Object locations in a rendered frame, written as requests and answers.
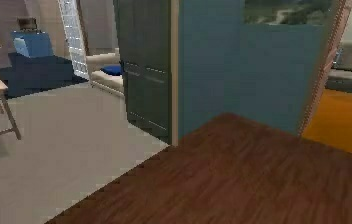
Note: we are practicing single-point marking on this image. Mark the dark green room door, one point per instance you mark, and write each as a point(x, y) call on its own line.
point(145, 66)

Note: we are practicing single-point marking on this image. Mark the beige sofa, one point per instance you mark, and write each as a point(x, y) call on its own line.
point(107, 78)

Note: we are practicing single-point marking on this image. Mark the blue cushion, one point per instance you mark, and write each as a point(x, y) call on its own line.
point(112, 69)

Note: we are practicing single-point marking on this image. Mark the blue armchair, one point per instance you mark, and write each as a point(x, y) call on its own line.
point(37, 68)

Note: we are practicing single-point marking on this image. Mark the framed landscape picture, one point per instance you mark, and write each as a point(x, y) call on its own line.
point(284, 11)

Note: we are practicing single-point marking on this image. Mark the small dark box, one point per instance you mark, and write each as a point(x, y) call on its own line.
point(27, 24)

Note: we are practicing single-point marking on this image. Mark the grey sofa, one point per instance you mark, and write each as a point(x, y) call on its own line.
point(349, 66)

